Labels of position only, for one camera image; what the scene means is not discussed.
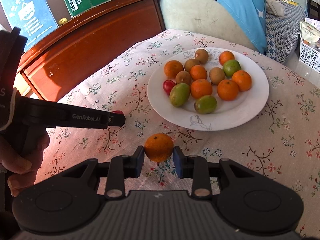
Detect floral printed cloth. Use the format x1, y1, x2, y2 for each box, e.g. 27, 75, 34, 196
32, 29, 320, 235

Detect beige cloth pouch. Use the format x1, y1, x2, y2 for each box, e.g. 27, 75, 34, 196
265, 0, 285, 18

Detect blue cardboard box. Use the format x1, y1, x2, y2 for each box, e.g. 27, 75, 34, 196
0, 0, 60, 48

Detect white flower-print plate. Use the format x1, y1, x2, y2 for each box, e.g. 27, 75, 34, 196
147, 47, 270, 131

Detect green jujube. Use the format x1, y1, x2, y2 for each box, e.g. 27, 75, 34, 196
169, 83, 191, 108
222, 60, 242, 78

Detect blue white woven cushion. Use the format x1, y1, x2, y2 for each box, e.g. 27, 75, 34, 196
264, 4, 308, 65

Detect small brown kiwi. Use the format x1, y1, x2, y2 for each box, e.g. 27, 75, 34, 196
184, 59, 201, 72
195, 49, 209, 64
209, 67, 225, 85
175, 71, 192, 85

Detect green yellow mango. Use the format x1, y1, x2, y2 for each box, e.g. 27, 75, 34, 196
194, 95, 218, 114

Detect red-brown wooden cabinet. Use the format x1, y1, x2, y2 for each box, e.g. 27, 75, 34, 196
15, 0, 167, 102

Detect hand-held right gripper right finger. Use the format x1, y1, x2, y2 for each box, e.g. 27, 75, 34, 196
173, 146, 259, 197

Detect person's left hand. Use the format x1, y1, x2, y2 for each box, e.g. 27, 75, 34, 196
0, 127, 50, 198

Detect white plastic basket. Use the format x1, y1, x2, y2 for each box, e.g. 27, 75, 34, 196
298, 33, 320, 75

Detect white snack packet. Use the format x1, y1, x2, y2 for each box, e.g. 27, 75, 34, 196
300, 20, 320, 46

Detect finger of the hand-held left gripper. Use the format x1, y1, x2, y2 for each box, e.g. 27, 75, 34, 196
15, 97, 126, 130

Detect pale green sofa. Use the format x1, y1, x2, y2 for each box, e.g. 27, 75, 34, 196
117, 0, 260, 53

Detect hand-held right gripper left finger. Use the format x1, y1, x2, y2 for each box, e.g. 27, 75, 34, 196
60, 146, 145, 198

